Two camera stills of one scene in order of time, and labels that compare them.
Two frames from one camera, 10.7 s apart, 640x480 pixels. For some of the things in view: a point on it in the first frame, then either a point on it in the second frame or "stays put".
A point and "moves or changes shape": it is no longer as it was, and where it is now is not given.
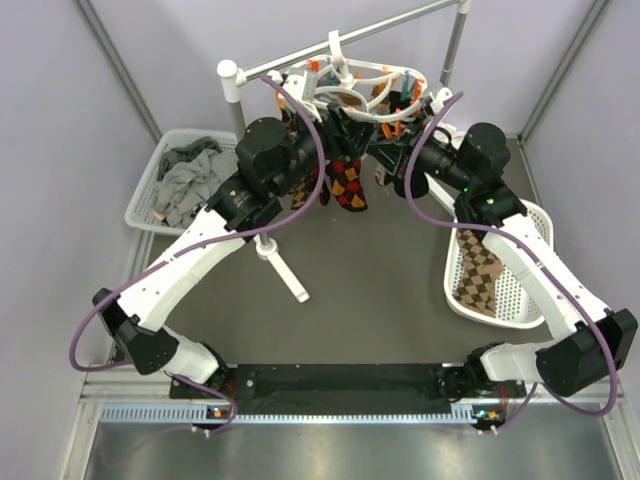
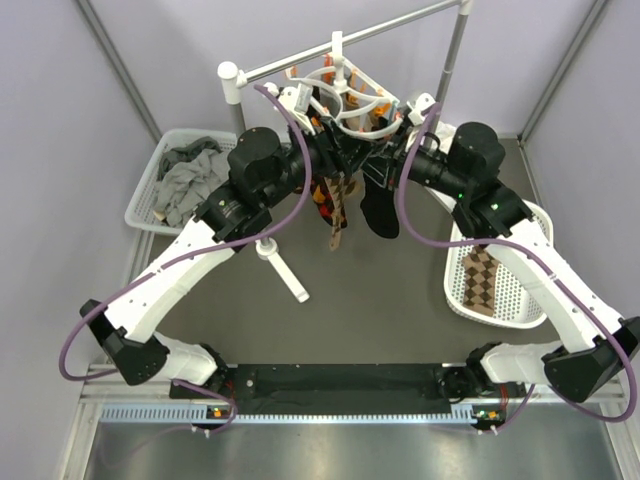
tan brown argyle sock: [481, 270] -> [339, 188]
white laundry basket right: [513, 307] stays put
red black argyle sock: [345, 181] -> [322, 197]
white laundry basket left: [140, 214] stays put
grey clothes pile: [188, 175] stays put
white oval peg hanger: [356, 88] moves or changes shape
